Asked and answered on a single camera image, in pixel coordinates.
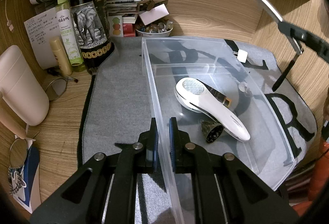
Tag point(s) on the green spray bottle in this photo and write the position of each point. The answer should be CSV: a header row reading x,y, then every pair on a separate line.
x,y
67,31

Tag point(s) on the clear plastic storage bin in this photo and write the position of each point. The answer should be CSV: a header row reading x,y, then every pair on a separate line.
x,y
268,152

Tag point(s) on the white USB wall charger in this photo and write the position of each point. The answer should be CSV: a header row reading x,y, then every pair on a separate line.
x,y
241,55

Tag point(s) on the black round cap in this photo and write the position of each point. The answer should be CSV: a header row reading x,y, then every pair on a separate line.
x,y
211,131

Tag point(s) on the handwritten white paper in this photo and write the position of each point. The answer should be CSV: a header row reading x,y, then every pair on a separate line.
x,y
40,29

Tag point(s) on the white bowl of trinkets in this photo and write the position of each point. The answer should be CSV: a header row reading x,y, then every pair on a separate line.
x,y
155,30

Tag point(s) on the pink cylindrical humidifier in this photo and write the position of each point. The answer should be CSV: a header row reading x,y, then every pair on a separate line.
x,y
20,89

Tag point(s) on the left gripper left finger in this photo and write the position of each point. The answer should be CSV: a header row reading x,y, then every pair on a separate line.
x,y
149,139

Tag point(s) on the dark wine bottle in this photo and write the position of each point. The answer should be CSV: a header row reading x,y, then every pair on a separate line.
x,y
92,31

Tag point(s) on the yellow tube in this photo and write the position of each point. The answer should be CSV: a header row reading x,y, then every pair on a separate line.
x,y
60,55

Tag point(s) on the round eyeglasses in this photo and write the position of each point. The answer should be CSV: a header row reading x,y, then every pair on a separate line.
x,y
55,86

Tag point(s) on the grey mat with black letters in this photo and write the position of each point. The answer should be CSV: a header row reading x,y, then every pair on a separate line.
x,y
140,81

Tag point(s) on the white card box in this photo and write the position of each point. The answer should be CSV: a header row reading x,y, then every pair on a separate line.
x,y
154,14

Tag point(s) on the white handheld device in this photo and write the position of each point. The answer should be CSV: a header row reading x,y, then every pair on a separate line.
x,y
193,94

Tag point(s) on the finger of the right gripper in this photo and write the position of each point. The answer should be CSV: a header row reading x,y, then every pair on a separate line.
x,y
280,80
271,10

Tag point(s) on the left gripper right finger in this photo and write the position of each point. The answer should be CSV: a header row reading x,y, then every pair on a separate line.
x,y
178,151

